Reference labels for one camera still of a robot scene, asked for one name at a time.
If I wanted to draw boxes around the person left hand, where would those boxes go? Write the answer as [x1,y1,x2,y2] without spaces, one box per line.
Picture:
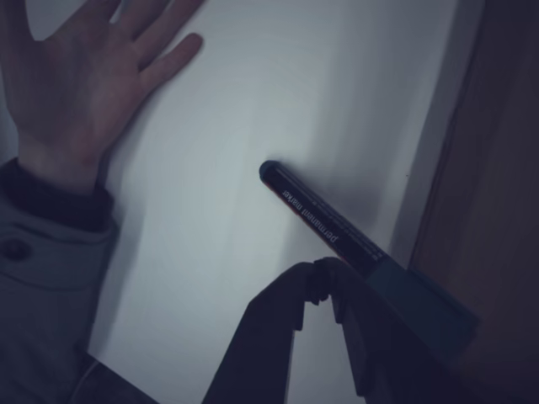
[0,0,207,194]

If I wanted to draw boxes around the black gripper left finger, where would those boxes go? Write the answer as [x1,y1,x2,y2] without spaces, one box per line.
[201,259,315,404]

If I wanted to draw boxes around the green permanent marker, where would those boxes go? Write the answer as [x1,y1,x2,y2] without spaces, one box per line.
[259,159,481,359]

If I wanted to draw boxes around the person left forearm green sleeve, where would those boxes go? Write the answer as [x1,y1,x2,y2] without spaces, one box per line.
[0,157,123,404]

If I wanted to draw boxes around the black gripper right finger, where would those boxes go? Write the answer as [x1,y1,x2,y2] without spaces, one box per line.
[313,256,447,404]

